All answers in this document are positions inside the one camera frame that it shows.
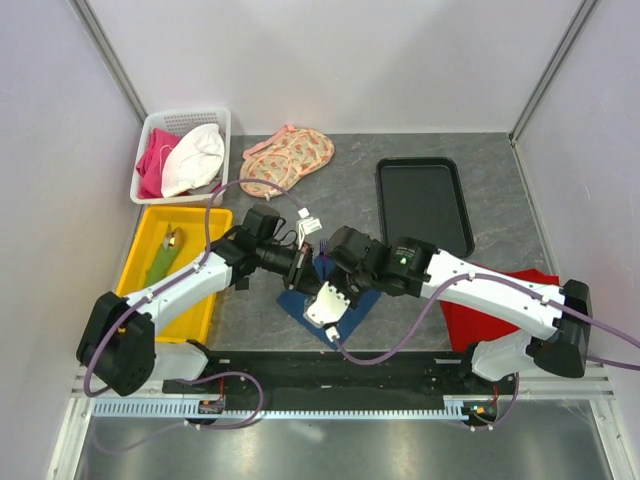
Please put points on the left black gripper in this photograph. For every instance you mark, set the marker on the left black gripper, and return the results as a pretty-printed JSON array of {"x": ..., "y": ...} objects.
[{"x": 302, "y": 275}]

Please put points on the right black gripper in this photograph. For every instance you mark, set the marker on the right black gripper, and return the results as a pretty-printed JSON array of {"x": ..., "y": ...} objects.
[{"x": 351, "y": 298}]

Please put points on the blue paper napkin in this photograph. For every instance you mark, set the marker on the blue paper napkin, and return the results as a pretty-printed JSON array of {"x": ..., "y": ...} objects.
[{"x": 293, "y": 303}]

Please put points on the purple metal fork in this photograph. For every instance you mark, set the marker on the purple metal fork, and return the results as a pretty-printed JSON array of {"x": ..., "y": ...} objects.
[{"x": 323, "y": 252}]

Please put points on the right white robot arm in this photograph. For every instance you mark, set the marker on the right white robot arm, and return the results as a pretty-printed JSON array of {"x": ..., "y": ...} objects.
[{"x": 551, "y": 332}]

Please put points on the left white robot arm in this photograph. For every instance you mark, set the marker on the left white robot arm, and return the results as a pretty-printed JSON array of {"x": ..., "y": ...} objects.
[{"x": 118, "y": 344}]

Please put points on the black plastic tray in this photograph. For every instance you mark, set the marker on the black plastic tray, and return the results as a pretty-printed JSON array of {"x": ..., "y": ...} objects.
[{"x": 422, "y": 198}]

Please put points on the red folded cloth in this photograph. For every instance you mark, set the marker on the red folded cloth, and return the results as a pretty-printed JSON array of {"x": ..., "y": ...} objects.
[{"x": 467, "y": 326}]

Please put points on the patterned peach oven mitt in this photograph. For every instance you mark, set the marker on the patterned peach oven mitt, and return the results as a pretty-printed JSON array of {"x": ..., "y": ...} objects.
[{"x": 284, "y": 159}]

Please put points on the yellow plastic bin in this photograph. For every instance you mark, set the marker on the yellow plastic bin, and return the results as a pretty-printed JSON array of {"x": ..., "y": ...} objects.
[{"x": 194, "y": 323}]

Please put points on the white cloth cap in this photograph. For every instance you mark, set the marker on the white cloth cap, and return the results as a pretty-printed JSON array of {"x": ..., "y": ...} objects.
[{"x": 194, "y": 163}]

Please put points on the white perforated basket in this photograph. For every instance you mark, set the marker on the white perforated basket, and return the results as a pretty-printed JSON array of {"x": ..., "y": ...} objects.
[{"x": 179, "y": 122}]

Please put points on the pink cloth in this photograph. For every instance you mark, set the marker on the pink cloth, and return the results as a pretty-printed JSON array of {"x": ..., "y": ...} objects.
[{"x": 151, "y": 164}]

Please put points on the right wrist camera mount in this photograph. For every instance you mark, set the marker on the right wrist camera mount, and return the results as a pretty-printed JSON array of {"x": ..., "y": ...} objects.
[{"x": 326, "y": 309}]

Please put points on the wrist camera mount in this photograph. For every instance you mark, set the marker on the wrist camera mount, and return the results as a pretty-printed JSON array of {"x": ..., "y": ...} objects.
[
  {"x": 326, "y": 309},
  {"x": 306, "y": 225}
]

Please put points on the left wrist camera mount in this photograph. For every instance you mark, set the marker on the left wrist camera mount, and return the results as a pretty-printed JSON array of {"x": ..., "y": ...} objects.
[{"x": 306, "y": 225}]

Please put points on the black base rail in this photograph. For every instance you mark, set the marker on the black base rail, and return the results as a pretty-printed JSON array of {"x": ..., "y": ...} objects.
[{"x": 428, "y": 372}]

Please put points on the green handled tool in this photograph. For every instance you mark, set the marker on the green handled tool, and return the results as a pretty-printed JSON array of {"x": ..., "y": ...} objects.
[{"x": 166, "y": 254}]

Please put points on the white toothed cable duct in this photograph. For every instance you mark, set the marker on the white toothed cable duct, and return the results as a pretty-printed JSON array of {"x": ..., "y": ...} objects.
[{"x": 196, "y": 409}]

